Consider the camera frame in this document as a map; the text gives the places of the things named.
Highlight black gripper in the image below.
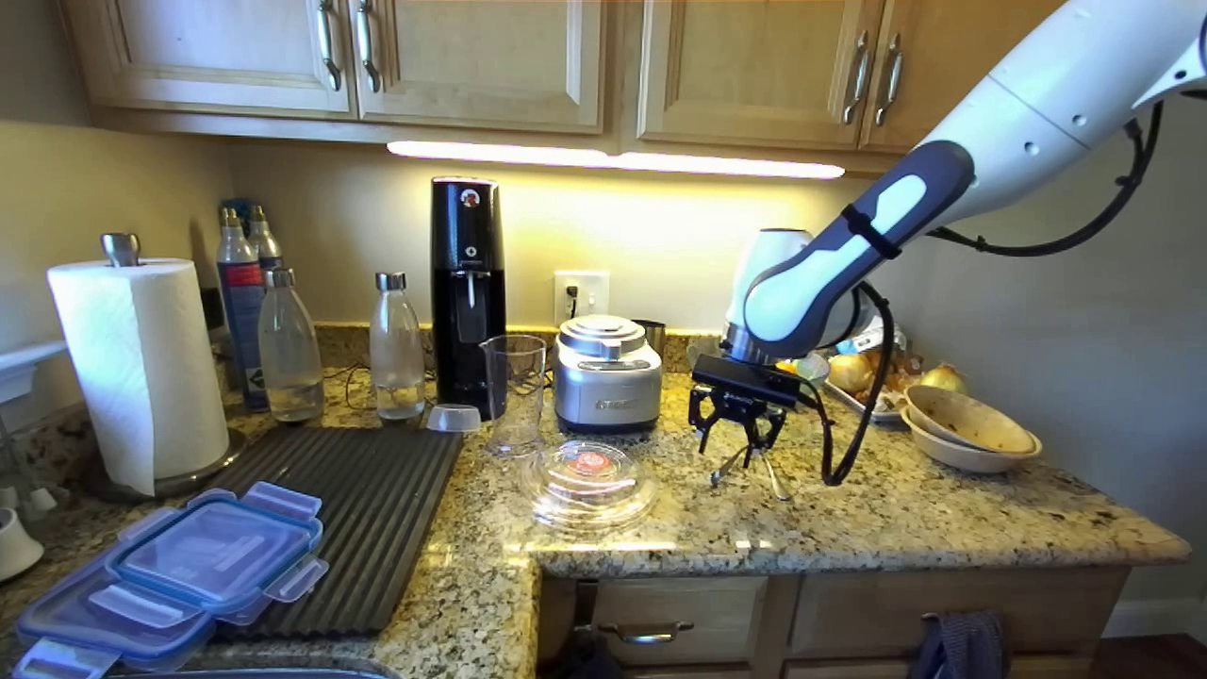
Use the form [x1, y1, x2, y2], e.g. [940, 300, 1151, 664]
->
[686, 363, 800, 463]

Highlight white bowl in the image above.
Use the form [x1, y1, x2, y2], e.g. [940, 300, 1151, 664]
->
[902, 407, 1040, 476]
[907, 386, 1040, 461]

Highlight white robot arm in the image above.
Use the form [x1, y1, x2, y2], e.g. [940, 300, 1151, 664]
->
[686, 0, 1207, 461]

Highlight glass bowl with lemons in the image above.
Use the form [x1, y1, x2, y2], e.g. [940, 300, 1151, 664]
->
[686, 338, 740, 399]

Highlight yellow onion front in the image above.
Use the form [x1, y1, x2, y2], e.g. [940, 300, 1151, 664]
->
[830, 354, 878, 396]

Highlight yellow onion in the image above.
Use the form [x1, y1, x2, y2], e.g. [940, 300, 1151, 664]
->
[830, 354, 878, 396]
[916, 363, 965, 392]

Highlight white ice cream maker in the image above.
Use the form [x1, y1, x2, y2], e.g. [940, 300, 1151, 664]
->
[556, 312, 661, 435]

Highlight plastic food bag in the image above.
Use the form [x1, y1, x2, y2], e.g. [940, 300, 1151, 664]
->
[837, 316, 910, 354]

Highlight upside down glass jar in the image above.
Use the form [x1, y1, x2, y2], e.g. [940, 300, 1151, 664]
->
[532, 443, 648, 527]

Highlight yellow onion back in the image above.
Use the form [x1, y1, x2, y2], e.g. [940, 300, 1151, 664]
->
[916, 363, 965, 392]

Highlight clear glass cup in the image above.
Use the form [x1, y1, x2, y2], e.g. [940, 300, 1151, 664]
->
[485, 336, 546, 453]

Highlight under cabinet light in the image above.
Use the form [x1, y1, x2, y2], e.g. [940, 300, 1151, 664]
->
[387, 139, 844, 180]

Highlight black soda maker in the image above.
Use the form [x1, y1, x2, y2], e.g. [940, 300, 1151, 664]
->
[429, 180, 506, 407]

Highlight dark hanging towel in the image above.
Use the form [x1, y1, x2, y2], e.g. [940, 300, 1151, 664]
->
[910, 611, 1010, 679]

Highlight clear plastic bottle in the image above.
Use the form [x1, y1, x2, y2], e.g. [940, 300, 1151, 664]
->
[369, 273, 427, 424]

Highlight black dish drying mat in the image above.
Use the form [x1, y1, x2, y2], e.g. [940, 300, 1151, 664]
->
[221, 425, 463, 640]

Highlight red label bottle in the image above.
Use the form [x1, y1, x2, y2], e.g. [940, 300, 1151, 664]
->
[221, 201, 280, 410]

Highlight blue lid plastic containers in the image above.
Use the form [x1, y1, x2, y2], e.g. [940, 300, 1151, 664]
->
[12, 481, 327, 679]

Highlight paper towel roll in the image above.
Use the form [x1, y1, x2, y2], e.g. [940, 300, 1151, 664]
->
[45, 230, 229, 497]

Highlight white wall outlet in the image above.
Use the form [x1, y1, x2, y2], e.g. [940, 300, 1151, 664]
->
[550, 269, 612, 319]

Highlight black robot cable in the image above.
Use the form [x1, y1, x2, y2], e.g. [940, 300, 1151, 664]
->
[790, 99, 1166, 490]

